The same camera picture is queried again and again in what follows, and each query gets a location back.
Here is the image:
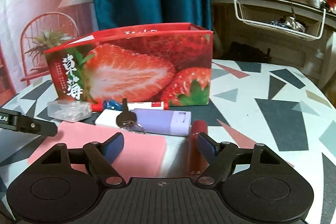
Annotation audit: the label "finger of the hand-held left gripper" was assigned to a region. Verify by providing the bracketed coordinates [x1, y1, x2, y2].
[15, 113, 58, 137]

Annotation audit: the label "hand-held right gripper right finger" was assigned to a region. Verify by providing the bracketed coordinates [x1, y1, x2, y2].
[197, 132, 297, 186]

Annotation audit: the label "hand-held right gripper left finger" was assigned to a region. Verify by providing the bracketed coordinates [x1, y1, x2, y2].
[28, 132, 127, 187]

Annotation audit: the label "small white box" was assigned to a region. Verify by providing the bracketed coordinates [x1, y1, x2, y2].
[95, 109, 124, 128]

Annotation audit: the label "pink pad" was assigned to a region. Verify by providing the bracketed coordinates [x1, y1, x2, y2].
[27, 120, 167, 179]

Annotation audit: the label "key with metal ring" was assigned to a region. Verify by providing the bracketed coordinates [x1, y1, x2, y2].
[116, 98, 147, 135]

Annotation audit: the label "clear plastic box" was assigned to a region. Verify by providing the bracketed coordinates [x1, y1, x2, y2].
[47, 100, 92, 122]

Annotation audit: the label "purple plastic case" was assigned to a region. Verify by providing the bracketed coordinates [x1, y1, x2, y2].
[130, 108, 192, 137]

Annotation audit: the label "strawberry print cardboard box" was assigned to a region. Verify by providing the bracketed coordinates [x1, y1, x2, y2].
[45, 22, 214, 107]

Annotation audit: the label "dark red tube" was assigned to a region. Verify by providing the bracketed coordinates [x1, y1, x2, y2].
[187, 120, 211, 179]

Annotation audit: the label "red and white marker pen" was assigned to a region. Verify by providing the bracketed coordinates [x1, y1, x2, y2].
[91, 101, 169, 111]

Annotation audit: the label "black bag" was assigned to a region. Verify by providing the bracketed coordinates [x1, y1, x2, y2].
[229, 41, 271, 64]

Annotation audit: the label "wooden counter cabinet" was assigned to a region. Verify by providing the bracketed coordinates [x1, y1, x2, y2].
[211, 0, 336, 91]

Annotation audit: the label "foil wrapped items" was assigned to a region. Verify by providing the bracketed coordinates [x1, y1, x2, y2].
[270, 16, 306, 33]

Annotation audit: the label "white wire basket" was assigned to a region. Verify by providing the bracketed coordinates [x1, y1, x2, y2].
[232, 0, 327, 41]

